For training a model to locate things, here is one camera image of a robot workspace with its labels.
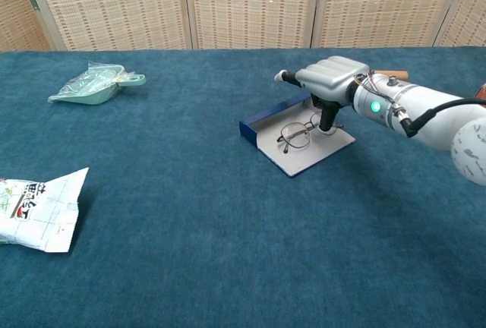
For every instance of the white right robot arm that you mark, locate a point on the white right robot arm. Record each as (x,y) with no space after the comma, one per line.
(417,108)

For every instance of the blue and white box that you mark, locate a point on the blue and white box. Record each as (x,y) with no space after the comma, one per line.
(300,161)

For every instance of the wooden rolling pin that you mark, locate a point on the wooden rolling pin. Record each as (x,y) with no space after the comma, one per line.
(399,74)

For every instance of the white snack bag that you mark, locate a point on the white snack bag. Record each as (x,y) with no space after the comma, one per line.
(38,218)

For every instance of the orange object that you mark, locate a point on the orange object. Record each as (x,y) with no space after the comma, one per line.
(483,92)

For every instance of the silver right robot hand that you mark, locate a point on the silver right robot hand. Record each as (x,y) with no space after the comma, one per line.
(330,77)

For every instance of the woven bamboo folding screen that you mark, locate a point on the woven bamboo folding screen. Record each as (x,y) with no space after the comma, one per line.
(247,1)

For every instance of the blue velvet tablecloth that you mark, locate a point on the blue velvet tablecloth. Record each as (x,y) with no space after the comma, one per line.
(171,161)

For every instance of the metal screen hinge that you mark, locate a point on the metal screen hinge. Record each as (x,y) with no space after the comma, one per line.
(34,2)

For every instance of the thin metal eyeglasses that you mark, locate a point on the thin metal eyeglasses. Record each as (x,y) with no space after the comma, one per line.
(296,134)

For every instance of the green dustpan in plastic bag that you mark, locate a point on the green dustpan in plastic bag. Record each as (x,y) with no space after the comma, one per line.
(87,92)

